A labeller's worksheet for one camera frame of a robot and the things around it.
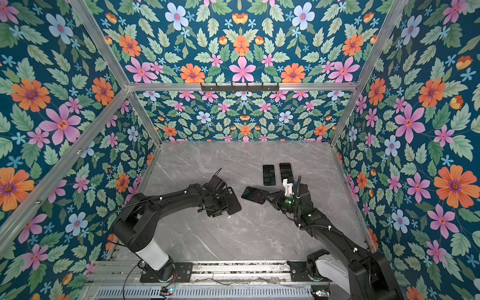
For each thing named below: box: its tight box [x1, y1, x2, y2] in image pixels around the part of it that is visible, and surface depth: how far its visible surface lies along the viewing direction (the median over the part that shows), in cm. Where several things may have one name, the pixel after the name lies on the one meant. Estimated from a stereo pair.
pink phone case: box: [279, 162, 295, 184], surface depth 109 cm
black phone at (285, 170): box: [279, 162, 295, 184], surface depth 109 cm
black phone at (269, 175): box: [262, 164, 276, 186], surface depth 107 cm
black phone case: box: [225, 186, 242, 215], surface depth 96 cm
